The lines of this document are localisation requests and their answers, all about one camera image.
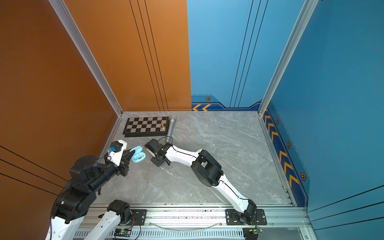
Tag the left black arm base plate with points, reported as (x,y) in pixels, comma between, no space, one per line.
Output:
(135,217)

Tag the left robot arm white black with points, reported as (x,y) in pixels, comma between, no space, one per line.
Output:
(73,203)

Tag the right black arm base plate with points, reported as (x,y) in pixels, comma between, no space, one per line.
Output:
(234,218)

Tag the aluminium corner post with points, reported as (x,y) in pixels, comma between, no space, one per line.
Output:
(295,36)
(76,36)

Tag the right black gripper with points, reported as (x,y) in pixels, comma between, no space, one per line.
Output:
(155,162)

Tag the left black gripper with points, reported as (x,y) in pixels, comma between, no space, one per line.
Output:
(124,165)

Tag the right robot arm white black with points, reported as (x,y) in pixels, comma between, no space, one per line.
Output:
(208,171)

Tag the green circuit board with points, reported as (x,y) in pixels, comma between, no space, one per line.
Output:
(256,231)
(122,233)

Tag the right aluminium corner post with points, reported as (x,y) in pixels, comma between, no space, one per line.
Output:
(295,36)

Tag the aluminium front rail frame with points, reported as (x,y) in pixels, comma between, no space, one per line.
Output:
(203,222)

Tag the silver microphone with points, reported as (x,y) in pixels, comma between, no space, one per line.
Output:
(172,123)

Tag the right green circuit board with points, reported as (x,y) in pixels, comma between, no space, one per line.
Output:
(256,231)

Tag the left green circuit board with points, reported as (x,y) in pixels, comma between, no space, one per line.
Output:
(122,233)

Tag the blue earbud charging case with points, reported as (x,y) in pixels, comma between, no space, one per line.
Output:
(138,155)

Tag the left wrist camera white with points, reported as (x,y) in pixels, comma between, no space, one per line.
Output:
(115,151)

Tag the left aluminium corner post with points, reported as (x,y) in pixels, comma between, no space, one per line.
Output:
(76,36)

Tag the black white chessboard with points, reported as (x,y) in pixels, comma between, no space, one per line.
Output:
(145,127)

